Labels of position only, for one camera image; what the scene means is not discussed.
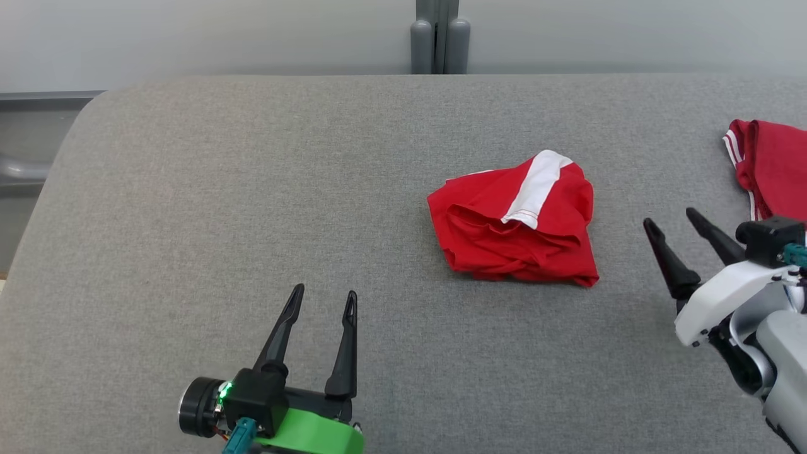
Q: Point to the red white sports shorts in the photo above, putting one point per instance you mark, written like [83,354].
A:
[504,239]

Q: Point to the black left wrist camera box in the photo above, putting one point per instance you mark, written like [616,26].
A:
[258,397]

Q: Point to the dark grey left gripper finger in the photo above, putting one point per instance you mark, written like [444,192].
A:
[347,359]
[280,340]

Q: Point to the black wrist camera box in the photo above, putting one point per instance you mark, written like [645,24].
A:
[258,397]
[769,239]

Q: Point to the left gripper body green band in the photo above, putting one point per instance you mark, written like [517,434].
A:
[315,435]

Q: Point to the dark grey wall ledge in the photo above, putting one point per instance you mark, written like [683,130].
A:
[44,101]

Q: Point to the grey metal tube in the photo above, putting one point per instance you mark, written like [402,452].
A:
[22,169]

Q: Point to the grey partition post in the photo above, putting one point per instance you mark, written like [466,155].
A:
[440,38]

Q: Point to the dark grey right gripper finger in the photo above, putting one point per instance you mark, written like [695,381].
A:
[678,271]
[719,243]

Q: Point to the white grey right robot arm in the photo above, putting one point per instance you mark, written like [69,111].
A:
[782,340]

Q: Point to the red white basketball jersey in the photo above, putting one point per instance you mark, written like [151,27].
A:
[775,170]

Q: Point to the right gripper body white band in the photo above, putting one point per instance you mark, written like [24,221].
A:
[719,296]

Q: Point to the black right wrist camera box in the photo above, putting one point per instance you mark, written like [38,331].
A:
[769,239]

